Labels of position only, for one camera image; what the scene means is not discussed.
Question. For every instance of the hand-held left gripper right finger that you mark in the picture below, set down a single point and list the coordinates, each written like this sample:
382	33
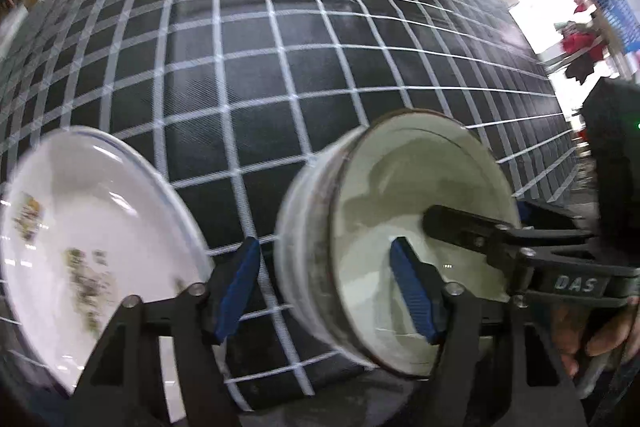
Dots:
412	292

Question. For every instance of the red and black garments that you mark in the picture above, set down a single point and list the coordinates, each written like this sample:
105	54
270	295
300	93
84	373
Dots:
580	44

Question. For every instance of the small patterned bowl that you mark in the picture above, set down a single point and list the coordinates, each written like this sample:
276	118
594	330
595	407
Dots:
380	187

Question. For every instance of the blue sign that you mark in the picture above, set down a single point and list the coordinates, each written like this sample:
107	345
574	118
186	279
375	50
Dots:
615	7

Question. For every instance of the white plate with brown flowers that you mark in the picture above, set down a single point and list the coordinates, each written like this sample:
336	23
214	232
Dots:
75	207

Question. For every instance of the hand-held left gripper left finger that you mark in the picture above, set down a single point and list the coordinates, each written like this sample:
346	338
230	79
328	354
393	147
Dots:
240	287

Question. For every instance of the plain white bowl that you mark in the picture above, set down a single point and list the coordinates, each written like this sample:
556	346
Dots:
327	207

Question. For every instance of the person's right hand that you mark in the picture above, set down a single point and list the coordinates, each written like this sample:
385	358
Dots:
585	337

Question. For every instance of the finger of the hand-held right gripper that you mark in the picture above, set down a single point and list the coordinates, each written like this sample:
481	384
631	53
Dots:
460	227
550	219

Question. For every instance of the black white checked tablecloth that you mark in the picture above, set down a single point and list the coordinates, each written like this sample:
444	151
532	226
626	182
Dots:
250	57

